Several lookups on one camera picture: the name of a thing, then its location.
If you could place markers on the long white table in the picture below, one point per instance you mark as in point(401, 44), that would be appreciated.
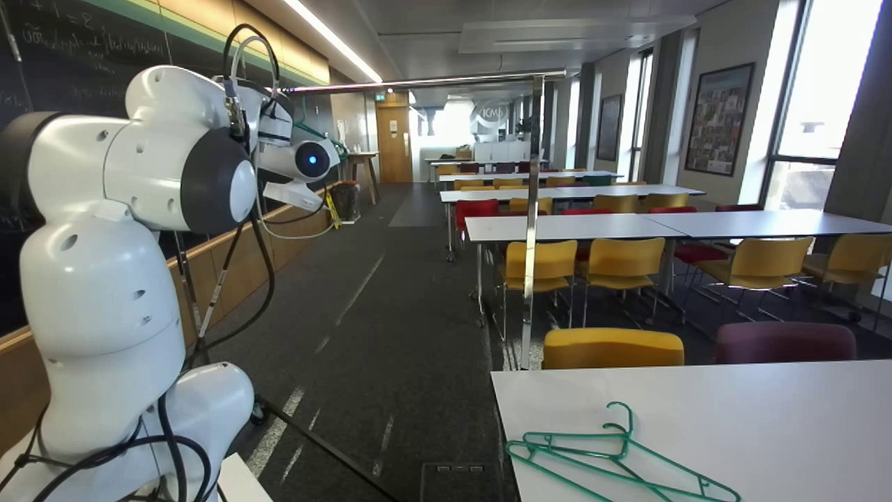
point(519, 175)
point(558, 194)
point(576, 226)

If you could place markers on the yellow black stand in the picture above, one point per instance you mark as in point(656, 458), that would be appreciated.
point(329, 206)

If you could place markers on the maroon chair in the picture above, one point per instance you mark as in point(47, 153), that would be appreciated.
point(785, 340)

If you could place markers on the wooden door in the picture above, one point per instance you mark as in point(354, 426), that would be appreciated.
point(394, 141)

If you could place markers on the metal clothes rail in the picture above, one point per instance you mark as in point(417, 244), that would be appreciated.
point(532, 185)

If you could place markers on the small framed picture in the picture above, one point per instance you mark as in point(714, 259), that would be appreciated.
point(610, 129)

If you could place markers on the green plastic hanger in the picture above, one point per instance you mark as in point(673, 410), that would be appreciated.
point(566, 436)
point(546, 474)

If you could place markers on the large framed picture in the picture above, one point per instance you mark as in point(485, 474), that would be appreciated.
point(719, 120)

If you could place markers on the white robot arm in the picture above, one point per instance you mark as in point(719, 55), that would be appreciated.
point(93, 295)

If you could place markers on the black floor stand bar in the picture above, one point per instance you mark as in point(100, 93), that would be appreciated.
point(323, 450)

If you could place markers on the green exit sign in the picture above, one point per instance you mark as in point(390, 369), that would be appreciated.
point(378, 93)

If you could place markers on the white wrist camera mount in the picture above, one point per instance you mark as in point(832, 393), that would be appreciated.
point(294, 196)

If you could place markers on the wooden high table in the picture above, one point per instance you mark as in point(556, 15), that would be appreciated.
point(362, 153)

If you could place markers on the yellow chair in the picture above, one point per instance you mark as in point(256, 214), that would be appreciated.
point(755, 262)
point(617, 205)
point(626, 262)
point(538, 265)
point(531, 206)
point(613, 348)
point(853, 258)
point(663, 201)

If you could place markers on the black chalkboard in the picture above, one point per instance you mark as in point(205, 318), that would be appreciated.
point(64, 44)

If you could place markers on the red chair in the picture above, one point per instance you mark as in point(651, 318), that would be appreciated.
point(475, 214)
point(700, 255)

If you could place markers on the ceiling light strip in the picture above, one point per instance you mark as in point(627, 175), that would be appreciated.
point(335, 43)

